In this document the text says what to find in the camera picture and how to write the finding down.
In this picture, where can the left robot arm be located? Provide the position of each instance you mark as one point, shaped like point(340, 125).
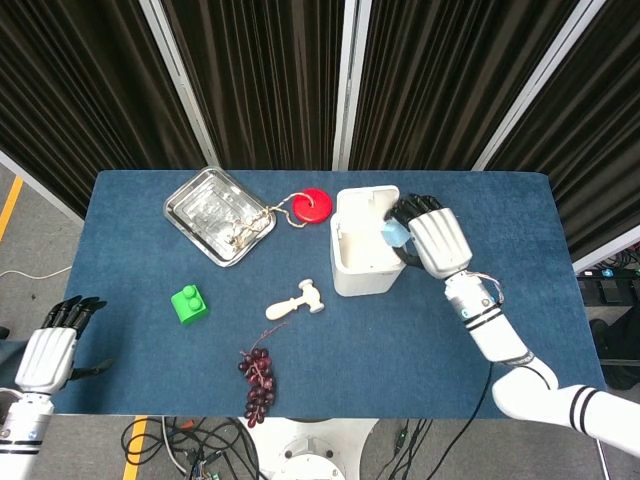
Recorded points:
point(20, 430)

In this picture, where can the green toy brick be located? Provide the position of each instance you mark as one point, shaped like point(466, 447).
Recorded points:
point(190, 305)

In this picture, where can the white square container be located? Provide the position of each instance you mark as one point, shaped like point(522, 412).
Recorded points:
point(367, 245)

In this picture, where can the wooden toy hammer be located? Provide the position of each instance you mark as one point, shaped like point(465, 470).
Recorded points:
point(295, 302)

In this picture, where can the blue table cloth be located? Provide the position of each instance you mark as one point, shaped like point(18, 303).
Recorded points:
point(320, 325)

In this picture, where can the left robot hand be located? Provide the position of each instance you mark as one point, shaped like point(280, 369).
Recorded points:
point(47, 352)

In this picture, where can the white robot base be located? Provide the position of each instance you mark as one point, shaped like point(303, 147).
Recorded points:
point(307, 447)

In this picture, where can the metal tray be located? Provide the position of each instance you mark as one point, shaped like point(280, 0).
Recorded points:
point(220, 215)

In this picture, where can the black power strip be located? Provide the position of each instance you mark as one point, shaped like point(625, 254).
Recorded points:
point(612, 274)

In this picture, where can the purple grape bunch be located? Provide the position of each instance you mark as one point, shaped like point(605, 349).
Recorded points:
point(257, 375)

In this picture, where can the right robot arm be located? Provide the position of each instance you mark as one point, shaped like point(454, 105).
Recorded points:
point(525, 350)

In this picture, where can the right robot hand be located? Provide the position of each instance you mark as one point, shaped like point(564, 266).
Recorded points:
point(437, 237)

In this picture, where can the light blue cube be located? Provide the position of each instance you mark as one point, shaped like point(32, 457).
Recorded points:
point(396, 233)

